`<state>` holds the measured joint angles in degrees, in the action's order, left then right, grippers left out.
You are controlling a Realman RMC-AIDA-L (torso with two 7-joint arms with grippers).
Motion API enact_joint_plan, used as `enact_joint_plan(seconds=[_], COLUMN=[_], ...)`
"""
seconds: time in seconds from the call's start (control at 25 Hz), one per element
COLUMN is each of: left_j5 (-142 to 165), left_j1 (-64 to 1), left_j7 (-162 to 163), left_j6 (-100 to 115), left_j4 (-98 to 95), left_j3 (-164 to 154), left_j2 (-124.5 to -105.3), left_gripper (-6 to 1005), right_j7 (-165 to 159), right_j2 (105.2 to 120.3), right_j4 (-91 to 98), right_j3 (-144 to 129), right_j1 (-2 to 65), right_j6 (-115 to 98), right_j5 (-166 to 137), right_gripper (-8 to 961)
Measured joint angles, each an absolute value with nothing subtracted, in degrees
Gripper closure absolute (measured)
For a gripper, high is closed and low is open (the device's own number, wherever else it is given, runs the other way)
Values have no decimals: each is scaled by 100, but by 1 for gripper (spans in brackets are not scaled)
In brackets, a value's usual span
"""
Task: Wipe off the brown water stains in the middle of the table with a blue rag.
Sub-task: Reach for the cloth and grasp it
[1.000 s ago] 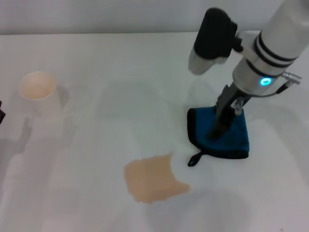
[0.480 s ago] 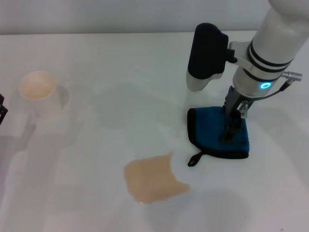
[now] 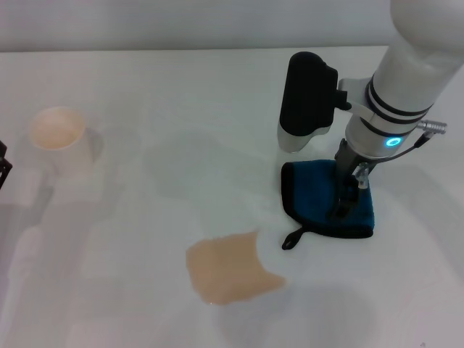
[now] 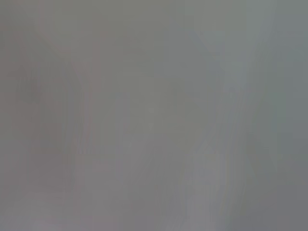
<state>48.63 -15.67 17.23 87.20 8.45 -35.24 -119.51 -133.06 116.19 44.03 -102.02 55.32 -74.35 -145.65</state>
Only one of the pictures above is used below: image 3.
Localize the silver round connector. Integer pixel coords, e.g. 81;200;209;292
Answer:
416;121;449;137

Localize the blue rag with black trim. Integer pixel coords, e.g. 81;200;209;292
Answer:
281;159;376;251

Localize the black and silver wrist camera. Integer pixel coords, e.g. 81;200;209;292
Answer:
277;51;352;153

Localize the brown liquid stain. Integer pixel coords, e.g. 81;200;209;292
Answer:
185;227;287;307

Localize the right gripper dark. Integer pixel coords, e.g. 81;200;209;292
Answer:
330;139;373;220

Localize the white paper cup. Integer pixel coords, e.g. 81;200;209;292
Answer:
27;106;96;177

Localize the black cable with silver plug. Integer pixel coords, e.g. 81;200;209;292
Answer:
354;134;438;192

